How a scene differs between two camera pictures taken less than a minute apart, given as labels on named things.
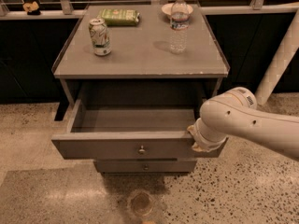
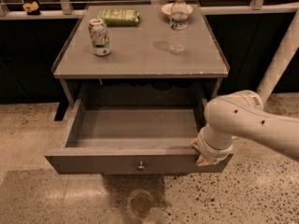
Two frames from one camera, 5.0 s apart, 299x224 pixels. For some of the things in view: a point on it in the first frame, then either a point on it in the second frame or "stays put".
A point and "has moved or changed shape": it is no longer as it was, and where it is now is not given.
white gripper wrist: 203,139 to 209,150
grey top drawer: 130,128 has moved or changed shape
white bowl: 167,9 stays put
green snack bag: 114,17 stays put
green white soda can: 100,36 stays put
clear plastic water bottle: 179,25 stays put
